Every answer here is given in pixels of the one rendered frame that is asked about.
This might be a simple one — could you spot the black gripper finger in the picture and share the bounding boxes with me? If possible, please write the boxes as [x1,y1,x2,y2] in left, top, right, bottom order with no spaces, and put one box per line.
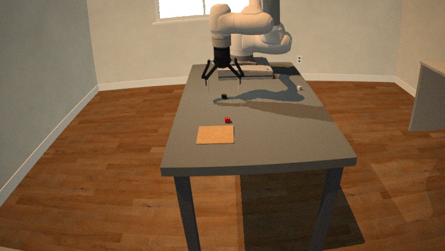
[201,59,221,93]
[224,58,244,92]

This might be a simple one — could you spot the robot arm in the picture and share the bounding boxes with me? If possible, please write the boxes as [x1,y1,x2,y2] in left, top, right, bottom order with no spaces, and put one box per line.
[209,0,292,66]

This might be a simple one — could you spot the orange flat mat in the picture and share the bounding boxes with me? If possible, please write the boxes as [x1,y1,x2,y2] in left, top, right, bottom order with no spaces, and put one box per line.
[196,125,234,144]

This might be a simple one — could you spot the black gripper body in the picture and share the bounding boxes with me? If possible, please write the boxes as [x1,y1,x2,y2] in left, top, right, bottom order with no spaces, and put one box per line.
[213,47,231,68]

